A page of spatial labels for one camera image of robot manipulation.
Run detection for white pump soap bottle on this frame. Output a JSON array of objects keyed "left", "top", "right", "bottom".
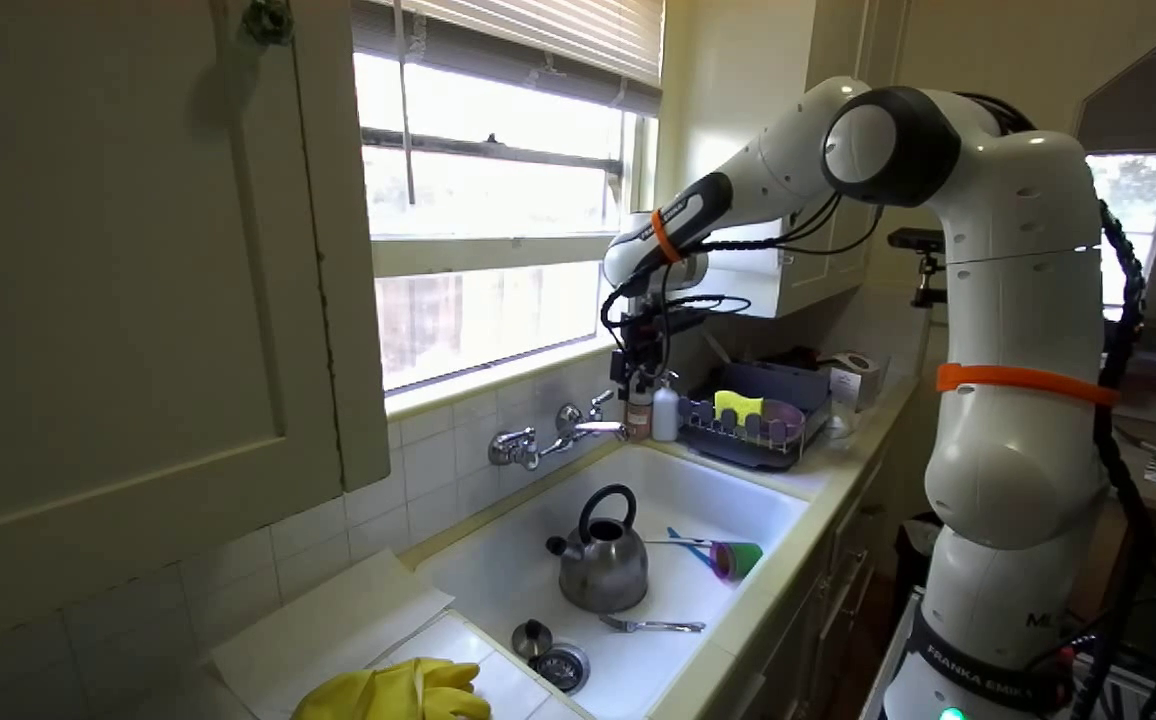
[{"left": 651, "top": 377, "right": 684, "bottom": 443}]

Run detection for steel kettle black handle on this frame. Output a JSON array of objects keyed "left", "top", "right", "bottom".
[{"left": 545, "top": 482, "right": 655, "bottom": 621}]

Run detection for wire dish rack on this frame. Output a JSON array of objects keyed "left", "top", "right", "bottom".
[{"left": 672, "top": 357, "right": 834, "bottom": 477}]

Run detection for white countertop container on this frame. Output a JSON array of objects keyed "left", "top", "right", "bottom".
[{"left": 823, "top": 348, "right": 889, "bottom": 417}]

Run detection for cream lower kitchen cabinets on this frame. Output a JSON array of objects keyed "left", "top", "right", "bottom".
[{"left": 710, "top": 443, "right": 908, "bottom": 720}]

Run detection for chrome tap spout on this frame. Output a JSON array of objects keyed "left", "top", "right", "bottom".
[{"left": 551, "top": 405, "right": 609, "bottom": 457}]

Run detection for white ceramic sink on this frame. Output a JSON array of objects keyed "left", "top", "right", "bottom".
[{"left": 406, "top": 437, "right": 815, "bottom": 720}]

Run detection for kitchen window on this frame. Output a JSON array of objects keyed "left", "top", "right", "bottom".
[{"left": 346, "top": 0, "right": 672, "bottom": 409}]

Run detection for green cabinet knob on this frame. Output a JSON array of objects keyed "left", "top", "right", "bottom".
[{"left": 241, "top": 0, "right": 296, "bottom": 49}]

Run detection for small side window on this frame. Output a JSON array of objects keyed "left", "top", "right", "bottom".
[{"left": 1082, "top": 149, "right": 1156, "bottom": 325}]

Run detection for orange forearm strap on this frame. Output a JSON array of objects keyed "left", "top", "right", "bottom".
[{"left": 645, "top": 204, "right": 686, "bottom": 268}]

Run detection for cream cabinet door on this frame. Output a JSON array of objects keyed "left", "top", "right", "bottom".
[{"left": 0, "top": 0, "right": 395, "bottom": 581}]

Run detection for orange label soap bottle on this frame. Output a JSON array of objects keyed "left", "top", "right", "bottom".
[{"left": 621, "top": 392, "right": 659, "bottom": 443}]

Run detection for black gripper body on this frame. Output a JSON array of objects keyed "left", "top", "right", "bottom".
[{"left": 603, "top": 301, "right": 674, "bottom": 388}]

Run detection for black camera on stand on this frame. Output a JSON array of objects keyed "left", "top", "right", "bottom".
[{"left": 883, "top": 223, "right": 950, "bottom": 311}]

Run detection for round metal sink stopper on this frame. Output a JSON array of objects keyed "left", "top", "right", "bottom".
[{"left": 506, "top": 616, "right": 556, "bottom": 665}]

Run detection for window blind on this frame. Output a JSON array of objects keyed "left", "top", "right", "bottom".
[{"left": 355, "top": 0, "right": 672, "bottom": 94}]

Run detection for yellow sponge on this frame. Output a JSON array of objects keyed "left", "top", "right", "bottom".
[{"left": 710, "top": 388, "right": 766, "bottom": 429}]

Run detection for thin blind wand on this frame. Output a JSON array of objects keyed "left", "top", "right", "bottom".
[{"left": 395, "top": 0, "right": 420, "bottom": 210}]

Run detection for chrome wall tap body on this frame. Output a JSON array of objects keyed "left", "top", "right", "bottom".
[{"left": 487, "top": 405, "right": 609, "bottom": 477}]

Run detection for metal drain strainer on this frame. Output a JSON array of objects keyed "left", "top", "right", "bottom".
[{"left": 527, "top": 643, "right": 595, "bottom": 695}]

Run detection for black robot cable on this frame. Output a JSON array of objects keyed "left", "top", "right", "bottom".
[{"left": 595, "top": 185, "right": 1156, "bottom": 720}]

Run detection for yellow rubber gloves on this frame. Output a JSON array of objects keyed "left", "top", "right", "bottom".
[{"left": 288, "top": 653, "right": 497, "bottom": 720}]

